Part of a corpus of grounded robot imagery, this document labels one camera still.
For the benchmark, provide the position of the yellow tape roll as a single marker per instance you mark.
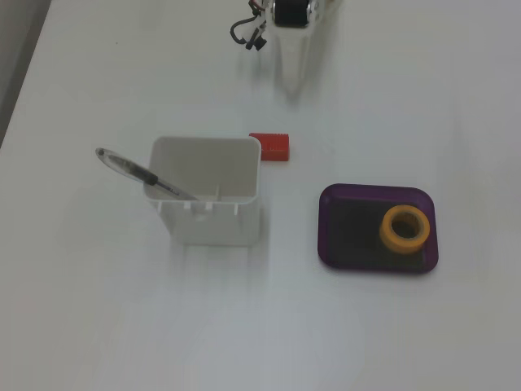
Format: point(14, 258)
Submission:
point(385, 236)

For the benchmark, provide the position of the white plastic box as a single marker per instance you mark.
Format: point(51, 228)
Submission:
point(211, 228)

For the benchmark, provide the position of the red cube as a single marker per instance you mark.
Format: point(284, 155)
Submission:
point(277, 147)

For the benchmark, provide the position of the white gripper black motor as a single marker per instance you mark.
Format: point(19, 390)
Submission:
point(291, 37)

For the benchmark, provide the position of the purple metal tray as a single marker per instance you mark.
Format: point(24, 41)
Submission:
point(350, 228)

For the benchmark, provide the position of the black clear ballpoint pen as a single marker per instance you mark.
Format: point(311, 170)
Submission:
point(122, 164)

